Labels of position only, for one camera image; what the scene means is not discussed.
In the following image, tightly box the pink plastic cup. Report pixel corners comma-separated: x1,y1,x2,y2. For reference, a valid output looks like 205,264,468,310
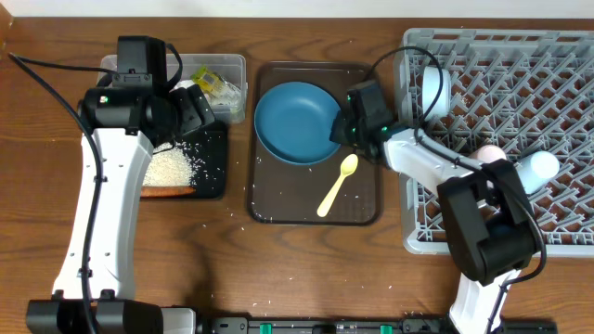
470,145,507,163

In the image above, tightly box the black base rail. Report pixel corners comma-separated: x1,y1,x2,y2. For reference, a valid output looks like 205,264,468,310
193,315,559,334

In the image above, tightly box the pile of white rice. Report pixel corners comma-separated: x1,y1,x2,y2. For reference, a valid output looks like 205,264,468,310
143,142,200,186

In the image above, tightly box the dark brown serving tray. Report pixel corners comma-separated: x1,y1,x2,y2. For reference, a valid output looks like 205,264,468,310
247,61,382,226

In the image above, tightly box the green snack wrapper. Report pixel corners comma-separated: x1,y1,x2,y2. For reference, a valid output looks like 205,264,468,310
190,66,241,106

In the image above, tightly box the dark blue bowl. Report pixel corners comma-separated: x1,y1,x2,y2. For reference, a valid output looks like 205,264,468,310
254,82,341,165

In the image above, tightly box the orange carrot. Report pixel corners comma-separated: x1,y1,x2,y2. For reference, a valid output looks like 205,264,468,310
141,186,195,198

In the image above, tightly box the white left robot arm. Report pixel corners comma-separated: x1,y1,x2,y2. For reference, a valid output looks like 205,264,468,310
26,36,214,333

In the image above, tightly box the light blue rice bowl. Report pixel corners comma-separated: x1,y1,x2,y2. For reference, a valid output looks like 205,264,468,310
421,66,451,121

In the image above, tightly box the clear plastic waste bin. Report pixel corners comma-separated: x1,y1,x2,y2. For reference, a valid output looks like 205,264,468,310
97,54,248,125

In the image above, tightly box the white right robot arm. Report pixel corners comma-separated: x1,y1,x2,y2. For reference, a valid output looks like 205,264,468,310
330,81,556,333

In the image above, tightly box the yellow plastic spoon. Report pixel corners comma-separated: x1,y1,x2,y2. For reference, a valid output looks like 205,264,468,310
316,153,358,217

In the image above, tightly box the black waste tray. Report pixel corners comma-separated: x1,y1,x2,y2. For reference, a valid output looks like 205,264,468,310
138,119,229,200

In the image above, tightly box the light blue plastic cup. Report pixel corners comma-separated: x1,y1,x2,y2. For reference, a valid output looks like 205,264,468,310
515,151,561,195

